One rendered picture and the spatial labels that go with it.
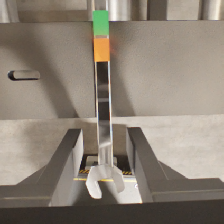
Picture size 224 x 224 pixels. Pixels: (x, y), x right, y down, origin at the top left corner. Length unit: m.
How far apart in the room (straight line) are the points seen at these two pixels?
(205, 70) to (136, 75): 0.07
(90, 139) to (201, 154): 1.05
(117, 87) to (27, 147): 1.54
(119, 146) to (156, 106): 1.34
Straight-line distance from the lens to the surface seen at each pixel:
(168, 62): 0.17
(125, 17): 0.44
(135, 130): 0.15
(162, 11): 0.59
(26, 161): 1.74
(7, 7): 0.52
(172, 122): 1.52
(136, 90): 0.16
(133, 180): 1.31
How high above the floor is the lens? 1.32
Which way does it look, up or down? 74 degrees down
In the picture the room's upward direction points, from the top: 174 degrees clockwise
